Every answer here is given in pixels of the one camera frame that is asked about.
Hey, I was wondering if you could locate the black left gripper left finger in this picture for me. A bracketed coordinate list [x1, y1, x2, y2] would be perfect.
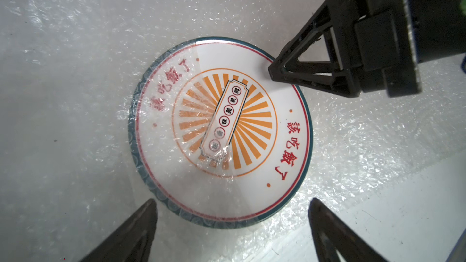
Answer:
[81, 199, 158, 262]

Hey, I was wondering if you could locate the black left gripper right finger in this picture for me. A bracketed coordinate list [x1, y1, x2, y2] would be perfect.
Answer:
[308, 198, 386, 262]

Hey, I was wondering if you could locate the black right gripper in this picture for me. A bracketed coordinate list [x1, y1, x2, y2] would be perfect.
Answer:
[268, 0, 466, 98]

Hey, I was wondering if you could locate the patterned plate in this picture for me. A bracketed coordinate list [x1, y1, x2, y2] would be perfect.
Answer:
[128, 37, 314, 229]

